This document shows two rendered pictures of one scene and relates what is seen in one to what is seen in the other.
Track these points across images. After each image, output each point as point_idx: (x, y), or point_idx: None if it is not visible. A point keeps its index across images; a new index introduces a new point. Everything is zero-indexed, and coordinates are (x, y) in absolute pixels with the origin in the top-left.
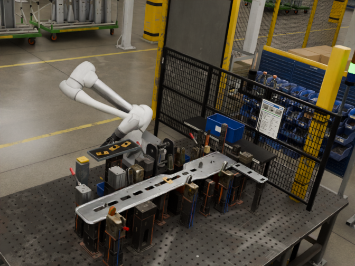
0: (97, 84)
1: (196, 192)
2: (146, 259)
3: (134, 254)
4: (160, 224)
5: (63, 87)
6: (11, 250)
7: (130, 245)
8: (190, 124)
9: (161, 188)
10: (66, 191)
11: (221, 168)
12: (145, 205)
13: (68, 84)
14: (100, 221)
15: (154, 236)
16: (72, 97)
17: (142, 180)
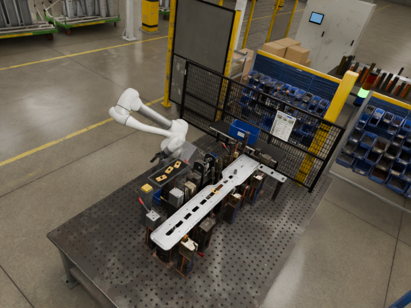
0: (142, 108)
1: (240, 200)
2: (208, 261)
3: (198, 257)
4: None
5: (112, 114)
6: (98, 272)
7: None
8: (216, 129)
9: (212, 200)
10: (127, 202)
11: (253, 174)
12: (206, 223)
13: (118, 111)
14: None
15: None
16: (122, 123)
17: (194, 194)
